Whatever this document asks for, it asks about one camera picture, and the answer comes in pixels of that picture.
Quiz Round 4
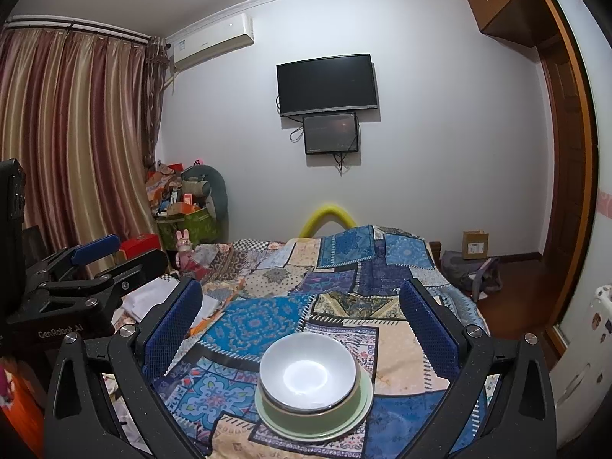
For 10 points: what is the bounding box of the green storage box clutter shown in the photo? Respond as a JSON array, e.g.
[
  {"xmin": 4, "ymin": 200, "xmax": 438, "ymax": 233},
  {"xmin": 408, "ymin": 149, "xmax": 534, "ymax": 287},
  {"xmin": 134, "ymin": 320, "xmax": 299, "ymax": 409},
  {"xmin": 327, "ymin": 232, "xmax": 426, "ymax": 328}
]
[{"xmin": 145, "ymin": 162, "xmax": 220, "ymax": 251}]

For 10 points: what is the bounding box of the mint green plate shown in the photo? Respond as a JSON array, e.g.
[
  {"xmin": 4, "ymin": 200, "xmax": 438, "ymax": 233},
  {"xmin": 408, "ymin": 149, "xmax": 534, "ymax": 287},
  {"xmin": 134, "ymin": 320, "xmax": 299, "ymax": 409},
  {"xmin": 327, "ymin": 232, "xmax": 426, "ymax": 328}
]
[{"xmin": 255, "ymin": 368, "xmax": 373, "ymax": 443}]

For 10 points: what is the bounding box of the red and navy box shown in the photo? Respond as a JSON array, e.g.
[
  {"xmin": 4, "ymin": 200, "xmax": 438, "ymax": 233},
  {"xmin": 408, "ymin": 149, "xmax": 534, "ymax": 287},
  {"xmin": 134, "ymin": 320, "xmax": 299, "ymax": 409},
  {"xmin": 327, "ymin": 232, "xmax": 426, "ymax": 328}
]
[{"xmin": 119, "ymin": 233, "xmax": 161, "ymax": 260}]

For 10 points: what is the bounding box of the striped brown curtain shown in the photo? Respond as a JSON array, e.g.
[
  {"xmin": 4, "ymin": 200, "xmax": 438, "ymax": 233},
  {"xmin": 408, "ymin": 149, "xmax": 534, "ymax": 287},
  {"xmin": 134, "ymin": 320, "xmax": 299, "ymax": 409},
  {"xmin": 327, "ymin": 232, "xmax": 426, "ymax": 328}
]
[{"xmin": 1, "ymin": 28, "xmax": 156, "ymax": 252}]

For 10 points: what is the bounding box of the white air conditioner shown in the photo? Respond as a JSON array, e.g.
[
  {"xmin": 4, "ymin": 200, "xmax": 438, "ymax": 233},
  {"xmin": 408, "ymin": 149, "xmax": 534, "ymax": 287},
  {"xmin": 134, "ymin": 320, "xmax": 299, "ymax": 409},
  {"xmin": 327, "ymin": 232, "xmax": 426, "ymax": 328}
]
[{"xmin": 170, "ymin": 13, "xmax": 254, "ymax": 70}]

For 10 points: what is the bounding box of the green ceramic bowl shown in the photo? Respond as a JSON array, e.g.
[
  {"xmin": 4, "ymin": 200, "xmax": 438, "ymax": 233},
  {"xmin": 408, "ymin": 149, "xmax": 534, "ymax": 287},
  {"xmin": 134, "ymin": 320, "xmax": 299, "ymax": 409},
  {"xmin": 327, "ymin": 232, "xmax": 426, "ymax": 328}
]
[{"xmin": 255, "ymin": 369, "xmax": 373, "ymax": 434}]

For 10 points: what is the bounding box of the cardboard box with label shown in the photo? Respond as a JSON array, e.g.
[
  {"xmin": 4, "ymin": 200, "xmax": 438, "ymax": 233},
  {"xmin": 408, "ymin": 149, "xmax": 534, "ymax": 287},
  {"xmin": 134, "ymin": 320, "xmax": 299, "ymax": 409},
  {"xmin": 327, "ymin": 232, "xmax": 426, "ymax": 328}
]
[{"xmin": 462, "ymin": 230, "xmax": 488, "ymax": 260}]

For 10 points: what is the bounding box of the patchwork patterned tablecloth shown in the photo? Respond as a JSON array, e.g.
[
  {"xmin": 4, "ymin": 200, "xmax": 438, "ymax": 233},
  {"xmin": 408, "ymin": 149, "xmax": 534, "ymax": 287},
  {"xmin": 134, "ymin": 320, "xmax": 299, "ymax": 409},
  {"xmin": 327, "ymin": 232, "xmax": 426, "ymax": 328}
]
[{"xmin": 153, "ymin": 226, "xmax": 484, "ymax": 458}]

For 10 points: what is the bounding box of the pink rabbit toy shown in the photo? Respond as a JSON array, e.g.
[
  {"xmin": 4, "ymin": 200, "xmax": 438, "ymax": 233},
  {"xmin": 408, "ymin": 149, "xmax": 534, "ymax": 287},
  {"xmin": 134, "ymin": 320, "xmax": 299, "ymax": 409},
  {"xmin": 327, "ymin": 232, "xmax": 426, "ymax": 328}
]
[{"xmin": 175, "ymin": 229, "xmax": 193, "ymax": 270}]

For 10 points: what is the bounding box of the black wall television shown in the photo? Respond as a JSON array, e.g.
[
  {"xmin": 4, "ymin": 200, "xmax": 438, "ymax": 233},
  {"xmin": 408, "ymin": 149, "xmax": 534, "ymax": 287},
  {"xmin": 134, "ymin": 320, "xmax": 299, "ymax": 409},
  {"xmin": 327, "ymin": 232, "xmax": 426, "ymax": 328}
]
[{"xmin": 276, "ymin": 54, "xmax": 379, "ymax": 116}]

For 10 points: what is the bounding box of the wooden wardrobe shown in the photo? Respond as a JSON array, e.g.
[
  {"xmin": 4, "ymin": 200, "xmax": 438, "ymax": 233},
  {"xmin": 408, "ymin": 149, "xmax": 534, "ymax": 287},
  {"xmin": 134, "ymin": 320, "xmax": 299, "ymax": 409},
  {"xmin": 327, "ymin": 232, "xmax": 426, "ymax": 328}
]
[{"xmin": 468, "ymin": 0, "xmax": 597, "ymax": 338}]

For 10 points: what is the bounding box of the white ceramic bowl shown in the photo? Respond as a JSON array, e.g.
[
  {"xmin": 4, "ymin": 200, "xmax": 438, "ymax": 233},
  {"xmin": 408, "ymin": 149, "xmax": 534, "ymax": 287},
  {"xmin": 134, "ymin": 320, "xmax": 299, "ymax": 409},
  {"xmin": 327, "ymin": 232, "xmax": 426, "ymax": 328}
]
[{"xmin": 259, "ymin": 333, "xmax": 358, "ymax": 413}]

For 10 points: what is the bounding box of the purple bag on floor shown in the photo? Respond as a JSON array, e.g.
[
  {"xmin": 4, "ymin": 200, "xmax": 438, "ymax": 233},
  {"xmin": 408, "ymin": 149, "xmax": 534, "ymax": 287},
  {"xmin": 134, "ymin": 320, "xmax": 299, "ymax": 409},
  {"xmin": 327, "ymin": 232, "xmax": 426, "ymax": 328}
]
[{"xmin": 441, "ymin": 251, "xmax": 503, "ymax": 301}]

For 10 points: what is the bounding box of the white folded cloth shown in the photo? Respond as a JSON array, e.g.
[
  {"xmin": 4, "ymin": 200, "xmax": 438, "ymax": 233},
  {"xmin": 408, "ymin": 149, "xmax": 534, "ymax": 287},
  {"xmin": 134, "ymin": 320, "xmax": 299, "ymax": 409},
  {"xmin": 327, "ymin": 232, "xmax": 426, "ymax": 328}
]
[{"xmin": 120, "ymin": 277, "xmax": 220, "ymax": 326}]

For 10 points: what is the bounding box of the small black wall monitor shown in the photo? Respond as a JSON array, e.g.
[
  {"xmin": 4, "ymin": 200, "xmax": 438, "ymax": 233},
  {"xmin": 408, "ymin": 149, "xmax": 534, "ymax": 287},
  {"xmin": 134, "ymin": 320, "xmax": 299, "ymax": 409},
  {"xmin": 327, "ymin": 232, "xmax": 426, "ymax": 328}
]
[{"xmin": 303, "ymin": 112, "xmax": 359, "ymax": 155}]

